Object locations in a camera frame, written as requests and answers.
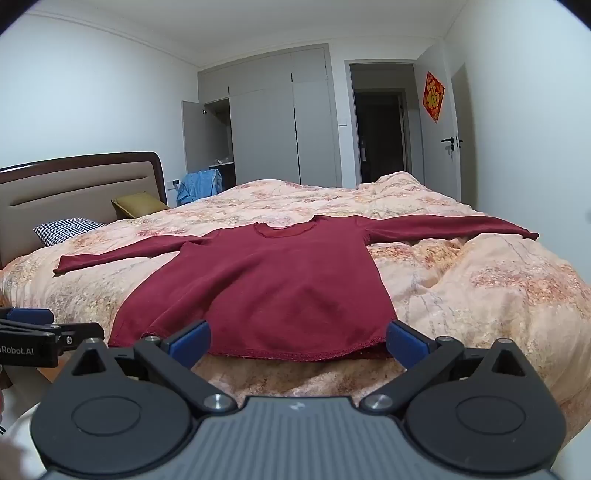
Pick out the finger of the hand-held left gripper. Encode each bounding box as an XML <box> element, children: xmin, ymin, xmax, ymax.
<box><xmin>0</xmin><ymin>307</ymin><xmax>54</xmax><ymax>326</ymax></box>

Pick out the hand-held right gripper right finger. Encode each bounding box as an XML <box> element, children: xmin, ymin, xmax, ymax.
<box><xmin>359</xmin><ymin>320</ymin><xmax>529</xmax><ymax>413</ymax></box>

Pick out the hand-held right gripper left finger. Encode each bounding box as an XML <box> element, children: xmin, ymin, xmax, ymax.
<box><xmin>68</xmin><ymin>320</ymin><xmax>238</xmax><ymax>413</ymax></box>

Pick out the dark red long-sleeved sweater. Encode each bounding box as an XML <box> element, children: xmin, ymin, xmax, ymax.
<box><xmin>53</xmin><ymin>214</ymin><xmax>540</xmax><ymax>361</ymax></box>

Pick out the floral peach quilt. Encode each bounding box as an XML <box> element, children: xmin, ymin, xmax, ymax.
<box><xmin>0</xmin><ymin>171</ymin><xmax>591</xmax><ymax>443</ymax></box>

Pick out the houndstooth black white pillow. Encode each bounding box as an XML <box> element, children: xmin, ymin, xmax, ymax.
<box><xmin>33</xmin><ymin>218</ymin><xmax>108</xmax><ymax>248</ymax></box>

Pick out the brown padded bed headboard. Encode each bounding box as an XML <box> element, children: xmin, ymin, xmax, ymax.
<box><xmin>0</xmin><ymin>151</ymin><xmax>169</xmax><ymax>269</ymax></box>

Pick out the olive yellow pillow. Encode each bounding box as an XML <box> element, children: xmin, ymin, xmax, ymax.
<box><xmin>111</xmin><ymin>193</ymin><xmax>170</xmax><ymax>220</ymax></box>

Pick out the blue cloth bundle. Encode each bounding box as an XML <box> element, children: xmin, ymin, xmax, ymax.
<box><xmin>175</xmin><ymin>169</ymin><xmax>223</xmax><ymax>208</ymax></box>

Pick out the white room door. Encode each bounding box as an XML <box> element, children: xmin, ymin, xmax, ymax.
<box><xmin>414</xmin><ymin>44</ymin><xmax>461</xmax><ymax>202</ymax></box>

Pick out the grey built-in wardrobe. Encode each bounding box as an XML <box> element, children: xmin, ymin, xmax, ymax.
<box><xmin>181</xmin><ymin>43</ymin><xmax>343</xmax><ymax>189</ymax></box>

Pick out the red diamond door decoration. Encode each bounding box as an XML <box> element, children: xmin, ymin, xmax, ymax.
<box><xmin>422</xmin><ymin>71</ymin><xmax>446</xmax><ymax>124</ymax></box>

